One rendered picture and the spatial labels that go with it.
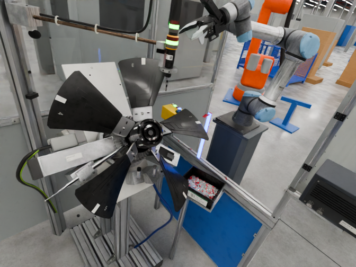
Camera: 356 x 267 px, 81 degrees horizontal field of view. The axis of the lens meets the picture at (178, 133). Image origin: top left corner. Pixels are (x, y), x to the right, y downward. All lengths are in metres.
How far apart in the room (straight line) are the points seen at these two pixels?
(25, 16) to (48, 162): 0.57
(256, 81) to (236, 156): 3.31
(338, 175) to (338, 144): 1.53
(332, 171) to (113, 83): 1.05
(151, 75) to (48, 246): 1.54
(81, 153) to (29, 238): 1.29
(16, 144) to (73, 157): 0.71
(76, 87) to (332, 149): 2.29
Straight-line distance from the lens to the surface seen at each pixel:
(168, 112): 1.40
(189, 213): 1.72
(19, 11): 1.11
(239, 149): 1.53
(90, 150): 0.93
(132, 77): 0.99
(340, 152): 2.52
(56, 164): 0.91
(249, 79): 4.73
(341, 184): 0.96
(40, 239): 2.08
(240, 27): 1.12
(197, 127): 1.07
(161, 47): 0.83
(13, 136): 1.55
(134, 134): 0.85
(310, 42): 1.34
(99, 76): 1.16
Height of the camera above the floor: 1.69
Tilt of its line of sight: 32 degrees down
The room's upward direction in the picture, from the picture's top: 10 degrees clockwise
